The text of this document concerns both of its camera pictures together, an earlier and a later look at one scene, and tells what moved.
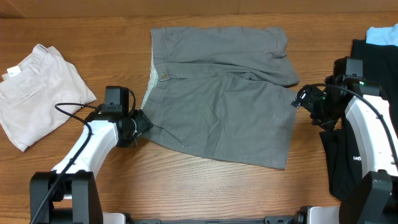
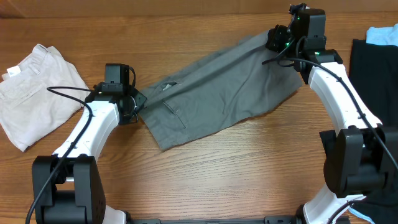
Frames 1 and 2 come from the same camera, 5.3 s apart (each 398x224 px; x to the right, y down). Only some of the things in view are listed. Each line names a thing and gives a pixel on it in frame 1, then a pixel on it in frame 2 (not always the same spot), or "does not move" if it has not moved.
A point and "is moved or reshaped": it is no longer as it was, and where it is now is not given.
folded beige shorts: [30, 89] does not move
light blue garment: [382, 35] does not move
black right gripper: [306, 101] → [277, 33]
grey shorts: [226, 92] is moved or reshaped
